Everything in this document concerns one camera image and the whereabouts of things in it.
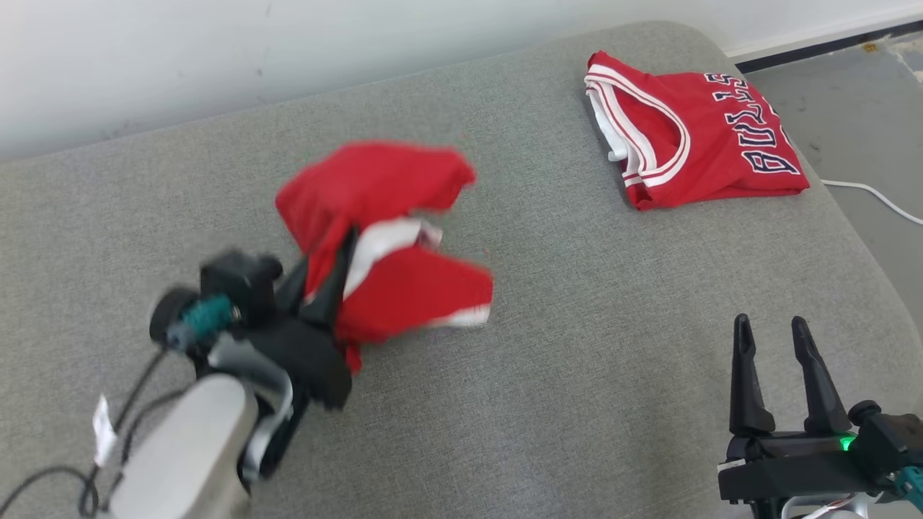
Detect white cable tag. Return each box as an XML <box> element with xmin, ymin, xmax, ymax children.
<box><xmin>92</xmin><ymin>395</ymin><xmax>118</xmax><ymax>468</ymax></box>

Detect dark skirting board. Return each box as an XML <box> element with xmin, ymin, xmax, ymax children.
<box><xmin>734</xmin><ymin>20</ymin><xmax>923</xmax><ymax>74</ymax></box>

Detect white floor cable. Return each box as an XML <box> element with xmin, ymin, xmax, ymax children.
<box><xmin>821</xmin><ymin>179</ymin><xmax>923</xmax><ymax>226</ymax></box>

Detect red Bulls basketball jersey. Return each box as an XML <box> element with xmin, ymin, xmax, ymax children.
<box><xmin>584</xmin><ymin>50</ymin><xmax>811</xmax><ymax>211</ymax></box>

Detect black right cable teal plug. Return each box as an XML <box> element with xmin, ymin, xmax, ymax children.
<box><xmin>893</xmin><ymin>465</ymin><xmax>923</xmax><ymax>511</ymax></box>

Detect red shorts with white band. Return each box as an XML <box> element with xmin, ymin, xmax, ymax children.
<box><xmin>275</xmin><ymin>141</ymin><xmax>495</xmax><ymax>374</ymax></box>

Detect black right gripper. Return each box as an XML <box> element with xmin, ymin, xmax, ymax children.
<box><xmin>719</xmin><ymin>314</ymin><xmax>877</xmax><ymax>505</ymax></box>

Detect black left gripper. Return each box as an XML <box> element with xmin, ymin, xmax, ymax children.
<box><xmin>242</xmin><ymin>227</ymin><xmax>359</xmax><ymax>412</ymax></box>

